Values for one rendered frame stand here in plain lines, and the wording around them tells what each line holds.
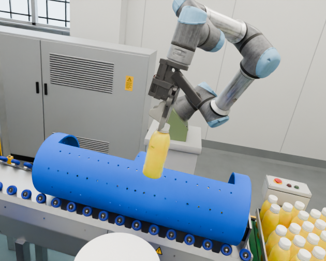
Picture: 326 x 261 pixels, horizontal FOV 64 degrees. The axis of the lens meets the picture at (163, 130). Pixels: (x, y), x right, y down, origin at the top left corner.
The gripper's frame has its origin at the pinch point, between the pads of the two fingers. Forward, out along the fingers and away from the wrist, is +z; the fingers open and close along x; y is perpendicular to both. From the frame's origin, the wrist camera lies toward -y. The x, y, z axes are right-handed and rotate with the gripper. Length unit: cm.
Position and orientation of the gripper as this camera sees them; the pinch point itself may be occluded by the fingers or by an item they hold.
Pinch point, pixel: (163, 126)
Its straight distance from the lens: 83.2
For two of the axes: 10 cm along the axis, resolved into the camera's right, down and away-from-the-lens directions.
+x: -1.9, 2.5, -9.5
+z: -3.1, 9.0, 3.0
